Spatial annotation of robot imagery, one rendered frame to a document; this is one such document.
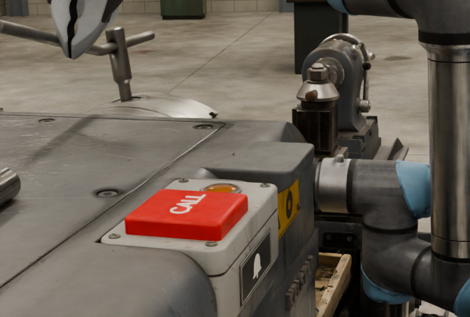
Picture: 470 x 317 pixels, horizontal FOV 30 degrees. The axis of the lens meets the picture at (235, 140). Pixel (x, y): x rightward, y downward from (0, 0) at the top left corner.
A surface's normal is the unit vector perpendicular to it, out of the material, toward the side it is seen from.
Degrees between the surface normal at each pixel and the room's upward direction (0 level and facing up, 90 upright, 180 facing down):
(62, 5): 90
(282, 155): 0
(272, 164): 0
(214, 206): 0
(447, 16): 91
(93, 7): 90
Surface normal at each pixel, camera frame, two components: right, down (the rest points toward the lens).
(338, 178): -0.26, -0.30
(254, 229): 0.95, 0.04
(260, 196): -0.03, -0.97
